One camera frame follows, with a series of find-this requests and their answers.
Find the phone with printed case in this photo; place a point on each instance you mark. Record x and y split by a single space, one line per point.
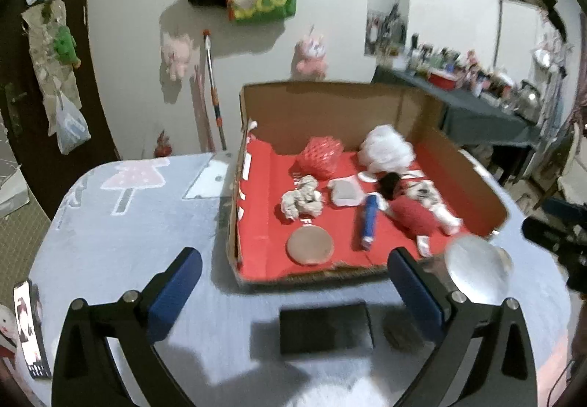
30 329

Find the green plush toy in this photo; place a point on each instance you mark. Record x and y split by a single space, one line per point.
65 44

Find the dark brown door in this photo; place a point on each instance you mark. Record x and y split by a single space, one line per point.
13 58

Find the pink cloth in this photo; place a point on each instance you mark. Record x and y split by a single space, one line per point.
555 370

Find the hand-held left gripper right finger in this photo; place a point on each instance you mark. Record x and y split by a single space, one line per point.
415 292

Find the red bowl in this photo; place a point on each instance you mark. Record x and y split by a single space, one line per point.
442 79

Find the beige hanging organiser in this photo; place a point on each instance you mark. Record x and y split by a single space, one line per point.
46 63

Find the red plush heart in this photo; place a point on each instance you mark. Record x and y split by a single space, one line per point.
412 216

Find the small red plush toy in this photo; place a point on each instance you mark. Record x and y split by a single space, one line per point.
161 143

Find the steel kettle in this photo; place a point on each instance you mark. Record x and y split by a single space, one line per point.
527 99

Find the white mesh bath pouf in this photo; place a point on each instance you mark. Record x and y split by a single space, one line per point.
387 150

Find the grey and white pad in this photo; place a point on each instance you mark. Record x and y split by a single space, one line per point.
346 191

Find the white plush toy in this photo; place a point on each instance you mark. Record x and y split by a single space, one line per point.
4 329

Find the pink plush pig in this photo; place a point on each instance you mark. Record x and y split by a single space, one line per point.
176 53

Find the white plastic bag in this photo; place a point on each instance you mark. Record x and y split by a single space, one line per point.
71 127

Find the black pompom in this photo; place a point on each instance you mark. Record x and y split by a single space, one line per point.
390 184

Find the pink plush bunny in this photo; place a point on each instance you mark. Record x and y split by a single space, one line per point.
312 53

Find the cluster of small bottles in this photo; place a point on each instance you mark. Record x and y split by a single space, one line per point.
472 72

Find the table with dark cloth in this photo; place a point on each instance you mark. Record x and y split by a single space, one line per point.
481 120

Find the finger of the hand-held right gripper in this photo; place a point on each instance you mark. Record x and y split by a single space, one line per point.
543 232
562 207

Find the white paper ball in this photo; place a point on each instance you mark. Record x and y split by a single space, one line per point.
302 200

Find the red mesh bath pouf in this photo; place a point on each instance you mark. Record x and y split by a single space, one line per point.
321 154

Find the blue cloth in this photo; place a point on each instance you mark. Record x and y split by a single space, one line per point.
369 219

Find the cardboard box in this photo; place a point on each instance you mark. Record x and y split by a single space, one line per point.
270 187

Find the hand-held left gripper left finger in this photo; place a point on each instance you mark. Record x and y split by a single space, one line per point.
176 292

